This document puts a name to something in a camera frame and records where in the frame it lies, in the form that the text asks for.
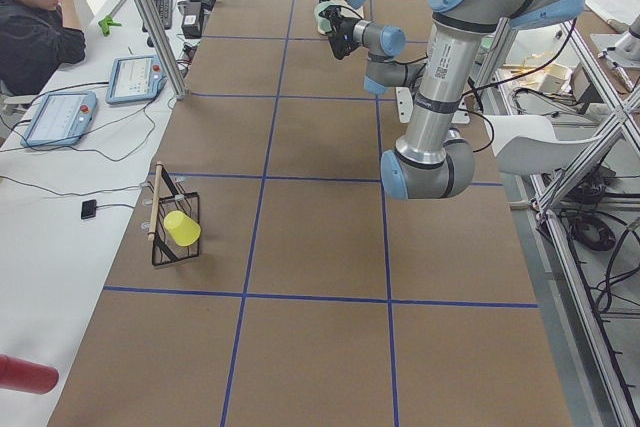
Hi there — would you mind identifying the seated person in black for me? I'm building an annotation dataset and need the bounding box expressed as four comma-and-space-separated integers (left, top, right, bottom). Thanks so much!
1, 0, 86, 96

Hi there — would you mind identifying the black keyboard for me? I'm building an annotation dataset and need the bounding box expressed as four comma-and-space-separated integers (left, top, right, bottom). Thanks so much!
152, 0, 173, 30

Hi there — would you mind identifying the black wire cup rack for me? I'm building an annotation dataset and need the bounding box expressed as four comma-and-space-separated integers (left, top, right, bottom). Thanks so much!
142, 161, 202, 269

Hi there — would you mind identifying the green clamp tool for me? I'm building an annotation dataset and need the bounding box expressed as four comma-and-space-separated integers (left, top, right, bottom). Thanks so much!
98, 15, 122, 37

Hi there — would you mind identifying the near blue teach pendant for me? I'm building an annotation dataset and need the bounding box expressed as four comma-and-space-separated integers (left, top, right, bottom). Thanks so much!
21, 91, 97, 148

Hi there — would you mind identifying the yellow cup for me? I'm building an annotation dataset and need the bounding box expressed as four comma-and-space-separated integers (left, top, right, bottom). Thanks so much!
163, 210, 201, 247

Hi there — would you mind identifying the blue teach pendant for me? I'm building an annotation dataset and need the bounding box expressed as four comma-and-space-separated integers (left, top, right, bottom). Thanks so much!
21, 91, 97, 148
106, 55, 166, 105

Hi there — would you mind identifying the mint green cup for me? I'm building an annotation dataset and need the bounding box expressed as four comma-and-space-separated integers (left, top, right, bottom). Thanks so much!
314, 1, 340, 36

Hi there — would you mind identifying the red thermos bottle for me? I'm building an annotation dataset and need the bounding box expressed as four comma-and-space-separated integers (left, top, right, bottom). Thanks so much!
1, 354, 59, 395

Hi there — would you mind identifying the white plastic chair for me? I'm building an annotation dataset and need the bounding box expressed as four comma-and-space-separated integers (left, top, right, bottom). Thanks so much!
486, 115, 604, 176

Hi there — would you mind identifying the aluminium frame post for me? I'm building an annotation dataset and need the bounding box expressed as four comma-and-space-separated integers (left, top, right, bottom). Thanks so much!
134, 0, 187, 101

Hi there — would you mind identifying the far blue teach pendant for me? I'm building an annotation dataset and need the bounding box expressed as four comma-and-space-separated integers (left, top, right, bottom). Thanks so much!
106, 55, 166, 105

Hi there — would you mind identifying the small black device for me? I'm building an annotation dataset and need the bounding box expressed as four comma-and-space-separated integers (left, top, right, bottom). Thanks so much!
80, 199, 98, 220

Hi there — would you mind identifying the black power adapter box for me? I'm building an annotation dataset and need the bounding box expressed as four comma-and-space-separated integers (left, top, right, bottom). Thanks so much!
181, 2, 204, 39

